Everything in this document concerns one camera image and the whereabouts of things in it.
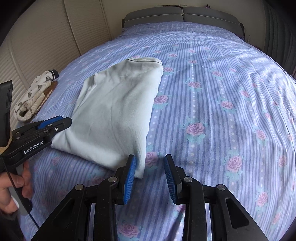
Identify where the light green long-sleeve shirt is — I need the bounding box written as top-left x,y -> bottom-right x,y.
52,57 -> 163,179

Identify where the person's left hand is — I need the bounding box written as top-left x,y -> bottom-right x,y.
0,161 -> 33,214

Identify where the beige knitted folded garment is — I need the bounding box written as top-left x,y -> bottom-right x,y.
14,93 -> 45,122

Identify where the white printed folded garment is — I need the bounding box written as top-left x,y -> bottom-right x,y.
14,69 -> 59,110

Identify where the blue floral striped bedsheet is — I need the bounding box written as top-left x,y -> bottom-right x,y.
36,22 -> 295,240

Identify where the white louvered wardrobe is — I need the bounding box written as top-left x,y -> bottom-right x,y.
0,0 -> 112,130

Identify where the left grey headboard cushion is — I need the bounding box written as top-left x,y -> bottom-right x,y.
121,6 -> 184,28

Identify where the grey headboard cushion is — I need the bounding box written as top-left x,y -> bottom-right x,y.
121,6 -> 184,28
183,6 -> 245,38

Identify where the right grey headboard cushion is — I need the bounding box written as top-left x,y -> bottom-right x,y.
183,6 -> 245,38

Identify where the green curtain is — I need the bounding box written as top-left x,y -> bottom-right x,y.
263,1 -> 295,76

